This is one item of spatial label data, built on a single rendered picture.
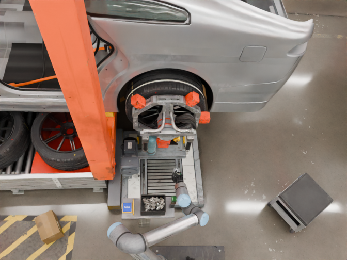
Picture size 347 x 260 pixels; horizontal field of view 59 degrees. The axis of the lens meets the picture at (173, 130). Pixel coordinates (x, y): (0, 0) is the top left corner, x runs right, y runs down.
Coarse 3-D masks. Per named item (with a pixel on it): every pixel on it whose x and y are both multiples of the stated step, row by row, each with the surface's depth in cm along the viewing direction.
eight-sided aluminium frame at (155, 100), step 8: (152, 96) 231; (160, 96) 231; (168, 96) 231; (176, 96) 232; (152, 104) 230; (160, 104) 231; (168, 104) 231; (176, 104) 232; (184, 104) 232; (136, 112) 238; (200, 112) 245; (136, 120) 248; (136, 128) 258; (144, 128) 268; (184, 128) 272; (192, 128) 264; (176, 136) 274
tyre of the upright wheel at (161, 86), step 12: (144, 72) 241; (156, 72) 236; (168, 72) 236; (180, 72) 239; (132, 84) 245; (156, 84) 230; (168, 84) 230; (180, 84) 232; (192, 84) 240; (144, 96) 235; (132, 108) 248; (204, 108) 255; (132, 120) 263
